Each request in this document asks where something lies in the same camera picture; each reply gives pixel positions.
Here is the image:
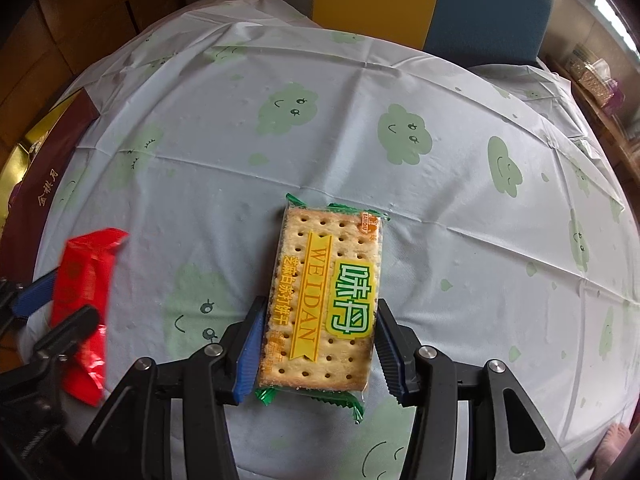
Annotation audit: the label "person's bare foot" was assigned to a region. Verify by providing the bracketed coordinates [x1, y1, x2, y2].
[597, 422, 636, 471]

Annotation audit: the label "gold tin box maroon sides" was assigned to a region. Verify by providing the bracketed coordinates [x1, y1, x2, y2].
[0, 87, 101, 281]

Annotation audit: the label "green yellow cracker packet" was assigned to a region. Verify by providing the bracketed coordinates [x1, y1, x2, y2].
[255, 194, 391, 425]

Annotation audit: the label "pink container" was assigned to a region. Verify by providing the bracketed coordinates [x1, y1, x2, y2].
[602, 80, 626, 111]

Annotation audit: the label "patterned beige box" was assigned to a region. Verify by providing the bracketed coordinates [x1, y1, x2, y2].
[580, 60, 614, 106]

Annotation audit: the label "grey yellow blue chair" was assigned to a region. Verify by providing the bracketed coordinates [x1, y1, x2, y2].
[225, 0, 557, 68]

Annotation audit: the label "wooden side table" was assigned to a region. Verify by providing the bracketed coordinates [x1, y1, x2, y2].
[547, 45, 640, 186]

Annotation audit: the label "plain red snack packet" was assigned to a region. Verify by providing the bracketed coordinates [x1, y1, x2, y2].
[50, 227, 130, 406]

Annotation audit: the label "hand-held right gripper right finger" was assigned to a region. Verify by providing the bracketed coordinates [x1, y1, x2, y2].
[374, 298, 578, 480]

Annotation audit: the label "white tablecloth green cloud print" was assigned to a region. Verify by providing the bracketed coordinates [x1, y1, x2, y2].
[42, 0, 640, 480]

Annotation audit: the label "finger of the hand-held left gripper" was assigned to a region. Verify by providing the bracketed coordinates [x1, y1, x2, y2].
[30, 305, 100, 376]
[0, 269, 60, 322]

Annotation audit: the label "window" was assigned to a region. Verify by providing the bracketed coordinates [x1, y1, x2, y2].
[585, 0, 640, 61]

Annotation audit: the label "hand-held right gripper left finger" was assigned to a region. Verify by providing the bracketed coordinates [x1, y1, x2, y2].
[75, 295, 269, 480]

